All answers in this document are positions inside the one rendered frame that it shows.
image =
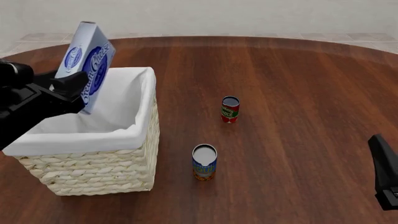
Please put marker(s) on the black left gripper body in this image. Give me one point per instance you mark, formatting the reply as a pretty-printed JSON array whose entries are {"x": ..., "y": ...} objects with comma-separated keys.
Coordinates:
[{"x": 40, "y": 102}]

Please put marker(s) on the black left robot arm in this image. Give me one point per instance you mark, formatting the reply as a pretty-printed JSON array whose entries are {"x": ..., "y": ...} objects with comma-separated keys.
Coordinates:
[{"x": 9, "y": 93}]

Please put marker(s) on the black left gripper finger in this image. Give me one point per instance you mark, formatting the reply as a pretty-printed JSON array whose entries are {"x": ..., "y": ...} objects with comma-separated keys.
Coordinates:
[
  {"x": 45, "y": 77},
  {"x": 70, "y": 84}
]

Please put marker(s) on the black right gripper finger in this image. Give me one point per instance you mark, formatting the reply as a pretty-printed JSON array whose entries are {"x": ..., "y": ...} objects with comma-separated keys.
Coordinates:
[{"x": 383, "y": 161}]

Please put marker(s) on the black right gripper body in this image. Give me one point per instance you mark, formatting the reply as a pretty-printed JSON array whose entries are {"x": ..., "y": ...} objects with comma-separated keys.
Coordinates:
[{"x": 388, "y": 199}]

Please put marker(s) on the blue white cream cheese box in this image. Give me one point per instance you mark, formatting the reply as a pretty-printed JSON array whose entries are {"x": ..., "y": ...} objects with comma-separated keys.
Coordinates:
[{"x": 93, "y": 63}]

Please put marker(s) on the red tomato sauce tin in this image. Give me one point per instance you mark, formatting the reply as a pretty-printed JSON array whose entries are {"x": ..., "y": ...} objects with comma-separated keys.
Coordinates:
[{"x": 230, "y": 112}]

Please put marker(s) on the blue soup tin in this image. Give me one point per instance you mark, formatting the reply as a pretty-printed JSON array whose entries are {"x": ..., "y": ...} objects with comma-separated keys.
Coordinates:
[{"x": 204, "y": 165}]

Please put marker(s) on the cream wicker basket white liner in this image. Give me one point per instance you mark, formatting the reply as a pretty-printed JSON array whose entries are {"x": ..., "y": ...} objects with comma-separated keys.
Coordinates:
[{"x": 93, "y": 161}]

